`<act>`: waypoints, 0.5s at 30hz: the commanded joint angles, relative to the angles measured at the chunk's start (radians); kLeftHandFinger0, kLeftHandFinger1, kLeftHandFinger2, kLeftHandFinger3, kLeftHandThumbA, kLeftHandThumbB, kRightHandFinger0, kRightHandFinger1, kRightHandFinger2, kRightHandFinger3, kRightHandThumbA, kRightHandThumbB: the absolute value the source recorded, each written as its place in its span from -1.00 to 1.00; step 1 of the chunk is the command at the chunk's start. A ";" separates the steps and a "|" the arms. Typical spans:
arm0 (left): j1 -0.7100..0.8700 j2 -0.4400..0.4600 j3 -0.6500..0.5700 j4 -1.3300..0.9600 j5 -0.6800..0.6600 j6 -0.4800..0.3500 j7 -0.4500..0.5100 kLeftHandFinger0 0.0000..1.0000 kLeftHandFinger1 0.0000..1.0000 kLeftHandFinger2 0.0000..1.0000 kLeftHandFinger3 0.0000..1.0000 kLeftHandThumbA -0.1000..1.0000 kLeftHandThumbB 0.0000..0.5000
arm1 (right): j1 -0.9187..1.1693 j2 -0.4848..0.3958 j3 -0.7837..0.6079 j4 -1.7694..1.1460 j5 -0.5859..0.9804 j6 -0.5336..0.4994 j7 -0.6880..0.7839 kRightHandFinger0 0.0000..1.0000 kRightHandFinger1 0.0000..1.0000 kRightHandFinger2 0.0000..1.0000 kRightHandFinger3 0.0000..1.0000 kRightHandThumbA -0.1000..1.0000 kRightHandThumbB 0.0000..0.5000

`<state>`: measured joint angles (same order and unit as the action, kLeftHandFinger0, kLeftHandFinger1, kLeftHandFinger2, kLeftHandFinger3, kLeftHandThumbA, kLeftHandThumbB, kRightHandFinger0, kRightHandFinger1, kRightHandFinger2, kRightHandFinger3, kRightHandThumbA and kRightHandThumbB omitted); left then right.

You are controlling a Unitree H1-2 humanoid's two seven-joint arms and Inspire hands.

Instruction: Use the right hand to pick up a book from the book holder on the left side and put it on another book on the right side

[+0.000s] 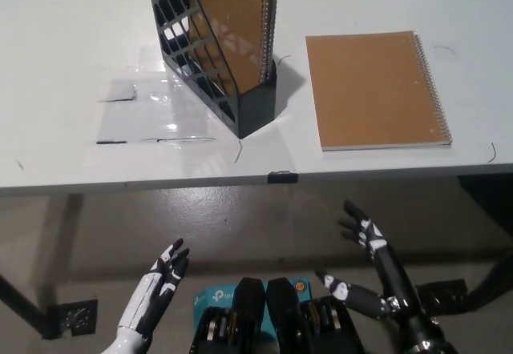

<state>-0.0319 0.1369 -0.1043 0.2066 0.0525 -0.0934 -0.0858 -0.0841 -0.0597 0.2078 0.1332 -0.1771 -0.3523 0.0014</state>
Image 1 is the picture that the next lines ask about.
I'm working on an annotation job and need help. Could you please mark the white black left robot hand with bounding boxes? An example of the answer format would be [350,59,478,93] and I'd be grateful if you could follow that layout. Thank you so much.
[118,238,190,337]

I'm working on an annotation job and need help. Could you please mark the clear plastic sheet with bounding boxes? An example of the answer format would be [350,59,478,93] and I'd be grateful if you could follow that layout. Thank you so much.
[86,41,241,145]

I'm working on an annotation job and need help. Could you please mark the black table leg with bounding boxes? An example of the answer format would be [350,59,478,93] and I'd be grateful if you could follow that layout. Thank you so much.
[0,272,55,340]
[467,248,513,312]

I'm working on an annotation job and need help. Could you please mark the black floor tape patch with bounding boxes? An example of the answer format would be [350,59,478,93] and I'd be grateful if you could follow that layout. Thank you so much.
[414,278,471,316]
[42,298,99,340]

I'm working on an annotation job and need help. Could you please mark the teal cardboard box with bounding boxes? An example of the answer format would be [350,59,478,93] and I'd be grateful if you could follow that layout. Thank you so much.
[192,275,313,332]

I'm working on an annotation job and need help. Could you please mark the brown spiral notebook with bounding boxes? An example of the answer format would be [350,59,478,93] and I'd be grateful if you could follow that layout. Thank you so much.
[305,30,454,153]
[186,0,279,95]

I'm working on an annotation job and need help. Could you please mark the black lattice book holder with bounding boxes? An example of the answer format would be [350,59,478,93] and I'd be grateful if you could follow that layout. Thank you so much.
[143,0,279,140]

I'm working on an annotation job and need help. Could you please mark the black table edge tape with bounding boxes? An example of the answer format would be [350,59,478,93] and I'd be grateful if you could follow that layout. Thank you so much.
[267,170,300,184]

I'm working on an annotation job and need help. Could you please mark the grey tape patch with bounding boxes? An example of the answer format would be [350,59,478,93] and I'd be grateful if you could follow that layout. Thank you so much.
[97,78,139,103]

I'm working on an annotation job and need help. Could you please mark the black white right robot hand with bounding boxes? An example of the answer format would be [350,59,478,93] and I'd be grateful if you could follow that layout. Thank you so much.
[314,198,422,323]

